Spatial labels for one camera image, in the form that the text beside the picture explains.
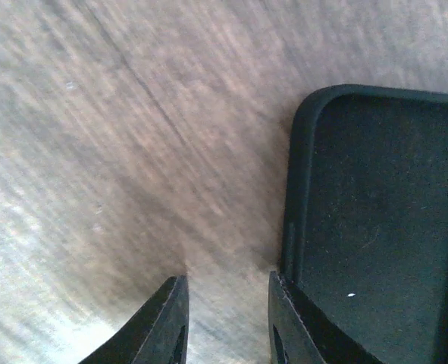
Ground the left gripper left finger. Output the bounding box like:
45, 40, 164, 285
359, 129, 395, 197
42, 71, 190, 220
82, 275, 190, 364

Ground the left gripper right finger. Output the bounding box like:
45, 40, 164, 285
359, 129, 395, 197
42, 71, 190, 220
268, 271, 380, 363

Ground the black phone case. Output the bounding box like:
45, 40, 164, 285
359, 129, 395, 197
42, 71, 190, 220
277, 85, 448, 363

